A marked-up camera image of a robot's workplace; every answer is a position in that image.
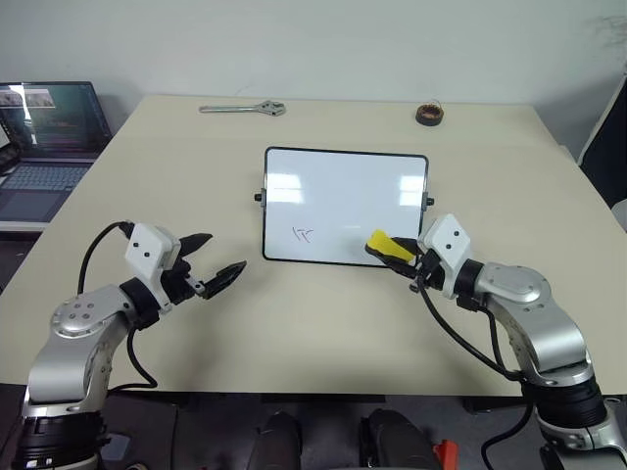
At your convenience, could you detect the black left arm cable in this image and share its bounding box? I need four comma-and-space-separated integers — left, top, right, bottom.
76, 220, 159, 393

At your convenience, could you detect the open grey laptop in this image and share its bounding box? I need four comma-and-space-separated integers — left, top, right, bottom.
0, 80, 114, 224

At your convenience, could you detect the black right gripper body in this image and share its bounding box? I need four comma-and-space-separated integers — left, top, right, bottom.
408, 248, 443, 294

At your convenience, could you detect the black panel with white edge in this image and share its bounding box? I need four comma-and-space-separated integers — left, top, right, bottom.
576, 71, 627, 209

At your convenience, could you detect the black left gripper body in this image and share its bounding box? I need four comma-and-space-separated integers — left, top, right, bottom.
160, 244, 206, 306

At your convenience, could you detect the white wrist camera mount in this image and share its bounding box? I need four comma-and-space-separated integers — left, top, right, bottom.
123, 223, 181, 314
417, 212, 473, 301

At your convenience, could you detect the yellow whiteboard eraser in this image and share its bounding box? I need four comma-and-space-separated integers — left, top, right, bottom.
363, 229, 417, 266

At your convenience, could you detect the dark rounded right foot shape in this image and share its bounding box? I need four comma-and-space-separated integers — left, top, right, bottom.
359, 408, 440, 470

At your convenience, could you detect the silver adjustable wrench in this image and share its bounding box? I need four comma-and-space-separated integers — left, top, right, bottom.
198, 99, 287, 118

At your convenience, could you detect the small black-framed whiteboard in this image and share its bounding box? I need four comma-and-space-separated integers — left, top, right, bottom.
253, 146, 436, 268

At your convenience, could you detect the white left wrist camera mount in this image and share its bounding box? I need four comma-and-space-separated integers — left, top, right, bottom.
123, 223, 181, 314

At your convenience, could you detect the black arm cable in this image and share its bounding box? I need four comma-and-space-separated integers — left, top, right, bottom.
416, 278, 535, 470
76, 220, 159, 393

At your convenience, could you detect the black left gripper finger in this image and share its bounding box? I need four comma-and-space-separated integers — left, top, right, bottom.
199, 259, 248, 301
177, 232, 215, 257

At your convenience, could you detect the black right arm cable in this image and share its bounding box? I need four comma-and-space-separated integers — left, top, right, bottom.
416, 278, 535, 470

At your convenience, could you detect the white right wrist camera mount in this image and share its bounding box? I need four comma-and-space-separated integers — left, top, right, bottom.
417, 212, 473, 301

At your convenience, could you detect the small red object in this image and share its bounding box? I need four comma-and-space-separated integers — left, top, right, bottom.
431, 439, 460, 470

